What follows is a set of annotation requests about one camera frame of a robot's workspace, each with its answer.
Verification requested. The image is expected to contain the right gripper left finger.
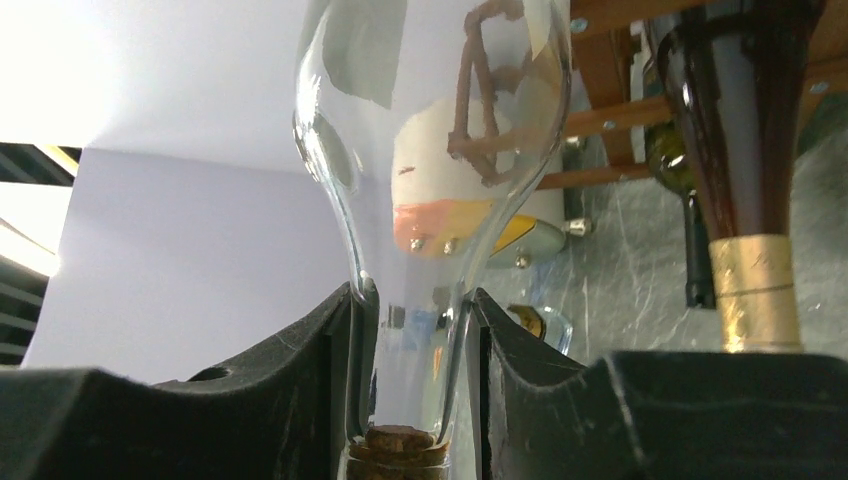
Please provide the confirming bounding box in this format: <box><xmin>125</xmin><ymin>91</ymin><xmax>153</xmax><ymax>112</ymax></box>
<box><xmin>1</xmin><ymin>285</ymin><xmax>377</xmax><ymax>479</ymax></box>

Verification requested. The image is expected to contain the brown wooden wine rack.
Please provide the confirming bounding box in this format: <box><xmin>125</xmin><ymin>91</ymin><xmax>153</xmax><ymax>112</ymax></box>
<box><xmin>536</xmin><ymin>0</ymin><xmax>848</xmax><ymax>192</ymax></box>

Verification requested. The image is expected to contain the clear round glass bottle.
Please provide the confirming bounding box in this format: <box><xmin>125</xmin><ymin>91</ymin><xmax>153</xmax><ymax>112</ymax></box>
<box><xmin>293</xmin><ymin>1</ymin><xmax>571</xmax><ymax>479</ymax></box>

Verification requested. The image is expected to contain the dark bottle black neck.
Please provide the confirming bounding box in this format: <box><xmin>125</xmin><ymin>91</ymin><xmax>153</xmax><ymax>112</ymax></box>
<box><xmin>643</xmin><ymin>17</ymin><xmax>716</xmax><ymax>310</ymax></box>

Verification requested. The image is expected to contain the clear square bottle black cap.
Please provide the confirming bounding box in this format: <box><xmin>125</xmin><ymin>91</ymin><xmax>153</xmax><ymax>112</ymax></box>
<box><xmin>507</xmin><ymin>304</ymin><xmax>573</xmax><ymax>355</ymax></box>

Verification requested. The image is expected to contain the brown bottle gold foil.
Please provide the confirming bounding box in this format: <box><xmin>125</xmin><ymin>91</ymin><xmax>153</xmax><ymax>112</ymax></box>
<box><xmin>646</xmin><ymin>1</ymin><xmax>825</xmax><ymax>353</ymax></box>

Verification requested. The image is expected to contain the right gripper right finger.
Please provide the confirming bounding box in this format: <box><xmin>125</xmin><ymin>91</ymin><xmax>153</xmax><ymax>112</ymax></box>
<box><xmin>466</xmin><ymin>290</ymin><xmax>847</xmax><ymax>479</ymax></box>

